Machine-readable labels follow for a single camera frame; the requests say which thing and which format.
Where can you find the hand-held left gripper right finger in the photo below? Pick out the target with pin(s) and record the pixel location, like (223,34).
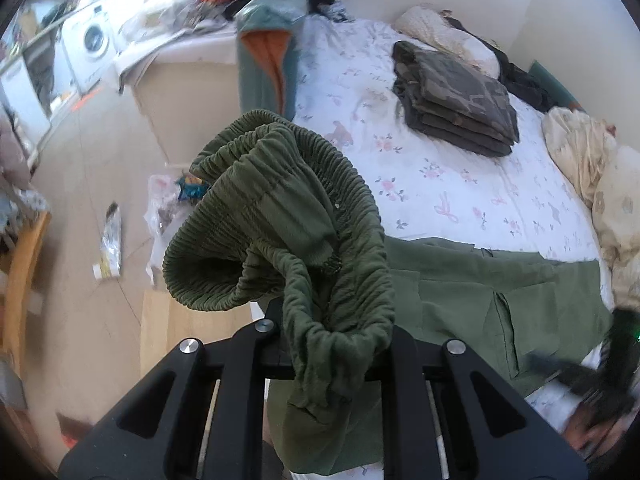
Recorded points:
(402,360)

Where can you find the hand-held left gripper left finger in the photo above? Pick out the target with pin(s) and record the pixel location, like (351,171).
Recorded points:
(240,355)

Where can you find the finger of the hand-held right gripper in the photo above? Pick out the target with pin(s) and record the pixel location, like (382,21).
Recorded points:
(555,364)

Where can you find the olive green pants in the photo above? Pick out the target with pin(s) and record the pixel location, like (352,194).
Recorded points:
(280,220)

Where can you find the person's right forearm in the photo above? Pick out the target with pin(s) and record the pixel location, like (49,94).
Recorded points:
(582,430)

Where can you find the stack of folded camouflage pants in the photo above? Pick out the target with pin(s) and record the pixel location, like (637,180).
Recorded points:
(452,92)

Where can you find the clear plastic bag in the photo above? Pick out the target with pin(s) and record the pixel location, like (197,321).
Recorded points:
(167,215)

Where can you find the printed snack packet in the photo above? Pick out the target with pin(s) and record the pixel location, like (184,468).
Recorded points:
(110,242)

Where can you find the bed with floral sheet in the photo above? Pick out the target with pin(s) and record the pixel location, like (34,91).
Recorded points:
(440,185)

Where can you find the beige patterned quilt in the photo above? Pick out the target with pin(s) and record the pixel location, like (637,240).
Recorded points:
(597,180)

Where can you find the wooden chair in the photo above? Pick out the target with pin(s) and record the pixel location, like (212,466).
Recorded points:
(22,280)

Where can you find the white cabinet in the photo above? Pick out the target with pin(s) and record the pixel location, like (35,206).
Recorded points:
(185,95)

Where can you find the dark green cushion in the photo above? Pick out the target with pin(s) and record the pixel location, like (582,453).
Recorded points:
(552,82)

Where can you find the black clothes heap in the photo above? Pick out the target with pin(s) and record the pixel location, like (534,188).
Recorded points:
(520,77)

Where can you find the teal garment with orange lining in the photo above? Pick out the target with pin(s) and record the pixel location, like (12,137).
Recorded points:
(267,55)

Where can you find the cream fleece blanket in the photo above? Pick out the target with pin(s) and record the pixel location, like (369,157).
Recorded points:
(440,30)

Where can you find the white washing machine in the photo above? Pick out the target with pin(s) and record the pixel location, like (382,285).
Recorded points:
(89,49)

